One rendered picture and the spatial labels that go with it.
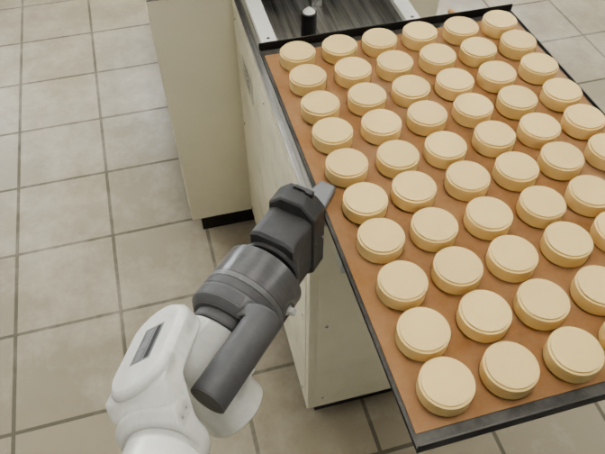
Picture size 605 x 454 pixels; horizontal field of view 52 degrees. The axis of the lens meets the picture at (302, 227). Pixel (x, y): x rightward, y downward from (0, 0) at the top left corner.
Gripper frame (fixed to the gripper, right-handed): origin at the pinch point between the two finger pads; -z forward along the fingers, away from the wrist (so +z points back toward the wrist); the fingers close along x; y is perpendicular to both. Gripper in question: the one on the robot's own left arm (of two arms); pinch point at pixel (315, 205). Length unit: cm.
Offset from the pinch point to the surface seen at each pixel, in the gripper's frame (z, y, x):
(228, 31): -63, 58, -31
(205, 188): -55, 66, -83
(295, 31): -57, 36, -21
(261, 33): -45, 36, -15
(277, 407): -15, 17, -105
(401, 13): -65, 16, -15
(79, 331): -6, 79, -105
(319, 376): -17, 7, -79
